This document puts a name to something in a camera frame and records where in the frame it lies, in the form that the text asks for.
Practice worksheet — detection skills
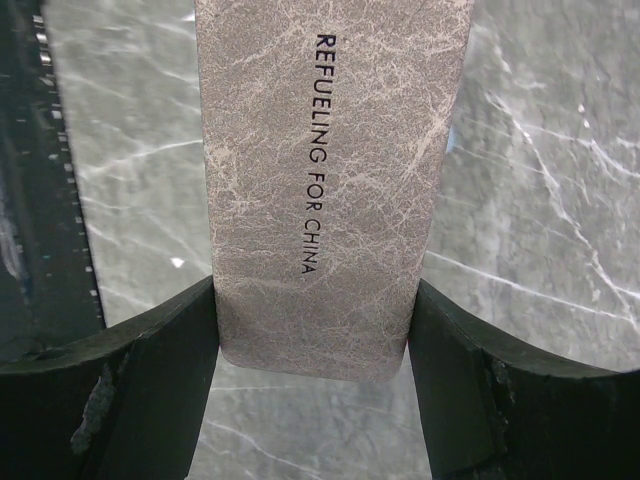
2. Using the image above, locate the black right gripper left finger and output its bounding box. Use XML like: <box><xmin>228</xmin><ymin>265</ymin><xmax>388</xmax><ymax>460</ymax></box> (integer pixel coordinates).
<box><xmin>1</xmin><ymin>278</ymin><xmax>218</xmax><ymax>479</ymax></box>

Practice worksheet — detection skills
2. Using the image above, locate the grey-brown glasses case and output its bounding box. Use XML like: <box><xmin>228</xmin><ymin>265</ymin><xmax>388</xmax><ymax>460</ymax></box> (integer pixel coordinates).
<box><xmin>194</xmin><ymin>1</ymin><xmax>474</xmax><ymax>382</ymax></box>

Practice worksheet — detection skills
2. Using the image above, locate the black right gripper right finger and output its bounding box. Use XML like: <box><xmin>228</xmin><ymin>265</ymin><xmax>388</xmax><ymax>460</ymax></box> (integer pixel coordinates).
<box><xmin>408</xmin><ymin>282</ymin><xmax>639</xmax><ymax>480</ymax></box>

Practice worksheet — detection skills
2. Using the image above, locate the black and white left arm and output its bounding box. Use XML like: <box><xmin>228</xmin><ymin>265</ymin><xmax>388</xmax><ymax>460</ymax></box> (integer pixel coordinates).
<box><xmin>1</xmin><ymin>1</ymin><xmax>106</xmax><ymax>362</ymax></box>

